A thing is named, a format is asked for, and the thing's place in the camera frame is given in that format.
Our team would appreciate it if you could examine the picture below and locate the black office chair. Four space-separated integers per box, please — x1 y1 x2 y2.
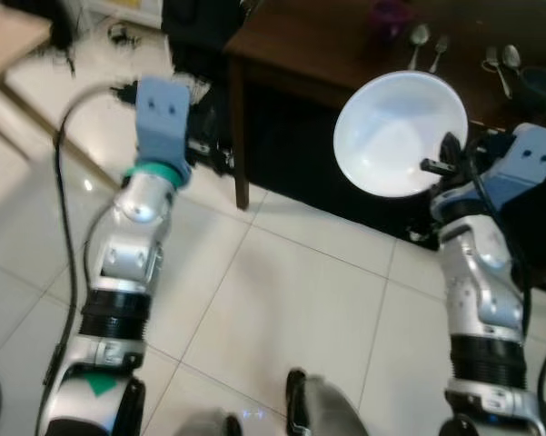
162 0 255 52

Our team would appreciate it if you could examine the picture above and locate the grey right robot leg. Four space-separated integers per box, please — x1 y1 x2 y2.
284 368 373 436

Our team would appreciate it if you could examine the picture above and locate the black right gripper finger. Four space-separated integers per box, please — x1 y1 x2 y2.
436 133 464 175

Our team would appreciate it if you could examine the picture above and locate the grey left robot leg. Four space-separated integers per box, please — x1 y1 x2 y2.
176 411 243 436

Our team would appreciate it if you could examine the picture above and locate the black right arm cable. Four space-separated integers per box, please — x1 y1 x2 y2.
422 136 546 410

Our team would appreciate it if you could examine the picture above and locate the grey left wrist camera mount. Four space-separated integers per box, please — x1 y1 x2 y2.
134 77 194 170

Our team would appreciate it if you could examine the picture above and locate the steel spoon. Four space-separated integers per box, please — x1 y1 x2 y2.
501 44 522 74
407 25 432 73

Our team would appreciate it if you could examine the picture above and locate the dark grey cup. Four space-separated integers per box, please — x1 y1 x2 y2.
513 65 546 115

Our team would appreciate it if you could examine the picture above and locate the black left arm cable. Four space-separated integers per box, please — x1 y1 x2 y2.
35 84 139 436

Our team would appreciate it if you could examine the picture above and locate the dark table leg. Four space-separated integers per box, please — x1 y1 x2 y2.
225 53 252 212

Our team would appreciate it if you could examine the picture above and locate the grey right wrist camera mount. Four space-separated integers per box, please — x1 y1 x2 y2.
477 124 546 211

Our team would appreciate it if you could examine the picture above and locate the grey robot leg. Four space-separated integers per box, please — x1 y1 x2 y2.
176 411 243 436
284 368 373 436

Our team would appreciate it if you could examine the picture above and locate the steel fork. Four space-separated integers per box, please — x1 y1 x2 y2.
486 47 511 100
428 35 452 74

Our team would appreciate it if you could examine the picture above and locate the white round bowl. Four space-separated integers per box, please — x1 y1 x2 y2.
333 71 470 199

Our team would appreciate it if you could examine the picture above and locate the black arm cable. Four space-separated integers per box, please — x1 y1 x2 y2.
422 136 546 410
35 84 139 436

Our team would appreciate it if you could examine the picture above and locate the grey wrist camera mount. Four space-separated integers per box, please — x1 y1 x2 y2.
477 124 546 211
134 77 194 170

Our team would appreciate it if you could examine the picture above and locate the purple plastic cup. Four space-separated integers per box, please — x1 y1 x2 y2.
371 0 411 43

